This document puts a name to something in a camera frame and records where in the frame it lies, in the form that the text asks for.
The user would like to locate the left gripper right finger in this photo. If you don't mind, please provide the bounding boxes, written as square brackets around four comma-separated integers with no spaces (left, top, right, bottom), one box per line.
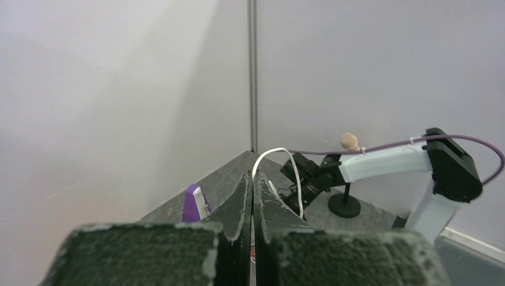
[253,172,314,285]

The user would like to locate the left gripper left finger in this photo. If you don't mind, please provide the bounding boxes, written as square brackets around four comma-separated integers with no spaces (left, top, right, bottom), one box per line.
[205,171,253,285]

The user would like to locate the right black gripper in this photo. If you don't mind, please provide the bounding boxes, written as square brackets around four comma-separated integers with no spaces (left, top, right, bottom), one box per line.
[277,174,328,215]

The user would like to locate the white wire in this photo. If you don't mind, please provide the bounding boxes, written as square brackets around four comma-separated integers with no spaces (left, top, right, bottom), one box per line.
[251,147,304,220]

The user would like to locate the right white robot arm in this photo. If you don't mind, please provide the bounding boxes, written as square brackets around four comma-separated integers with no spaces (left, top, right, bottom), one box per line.
[280,128,484,241]

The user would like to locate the pink microphone on stand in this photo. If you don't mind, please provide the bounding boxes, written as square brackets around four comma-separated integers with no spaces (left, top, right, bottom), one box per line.
[328,133,361,219]

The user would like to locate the purple metronome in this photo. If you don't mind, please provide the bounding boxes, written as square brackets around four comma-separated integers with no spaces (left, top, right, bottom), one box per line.
[181,184,211,222]

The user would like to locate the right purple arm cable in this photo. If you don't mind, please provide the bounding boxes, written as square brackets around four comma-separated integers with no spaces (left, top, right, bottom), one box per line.
[289,134,505,186]

